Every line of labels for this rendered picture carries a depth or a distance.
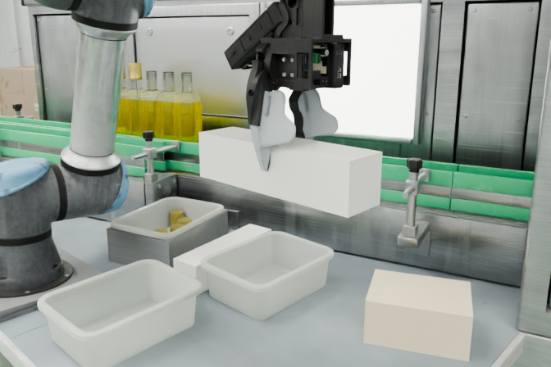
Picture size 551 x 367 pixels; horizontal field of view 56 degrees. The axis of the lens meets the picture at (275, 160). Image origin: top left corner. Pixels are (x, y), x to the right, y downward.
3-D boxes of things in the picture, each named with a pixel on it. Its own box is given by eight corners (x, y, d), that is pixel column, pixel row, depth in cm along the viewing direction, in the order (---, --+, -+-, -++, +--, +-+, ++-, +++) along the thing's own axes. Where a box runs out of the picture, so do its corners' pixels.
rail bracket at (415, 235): (430, 252, 109) (439, 149, 104) (412, 285, 95) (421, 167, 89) (408, 248, 111) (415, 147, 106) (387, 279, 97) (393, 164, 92)
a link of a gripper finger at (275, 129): (278, 176, 54) (295, 89, 54) (239, 166, 58) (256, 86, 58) (297, 178, 56) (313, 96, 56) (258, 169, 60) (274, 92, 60)
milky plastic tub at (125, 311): (210, 331, 89) (209, 284, 87) (88, 395, 73) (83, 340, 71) (152, 297, 100) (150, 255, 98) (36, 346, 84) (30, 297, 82)
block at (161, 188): (179, 198, 136) (179, 173, 134) (156, 209, 128) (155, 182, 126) (169, 197, 138) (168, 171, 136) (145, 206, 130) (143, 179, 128)
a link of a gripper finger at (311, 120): (334, 167, 61) (323, 94, 57) (297, 159, 65) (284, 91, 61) (349, 156, 63) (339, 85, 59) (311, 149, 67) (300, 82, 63)
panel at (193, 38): (421, 143, 125) (431, -3, 117) (418, 146, 122) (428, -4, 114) (137, 117, 165) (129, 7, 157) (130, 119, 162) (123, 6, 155)
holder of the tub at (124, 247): (239, 233, 129) (239, 204, 128) (170, 277, 106) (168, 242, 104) (184, 222, 137) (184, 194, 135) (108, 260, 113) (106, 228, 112)
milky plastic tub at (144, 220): (229, 238, 125) (228, 205, 123) (170, 276, 105) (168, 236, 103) (172, 227, 132) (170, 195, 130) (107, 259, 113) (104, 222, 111)
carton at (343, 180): (348, 218, 53) (349, 160, 52) (200, 176, 69) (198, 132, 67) (380, 204, 57) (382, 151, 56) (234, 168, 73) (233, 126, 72)
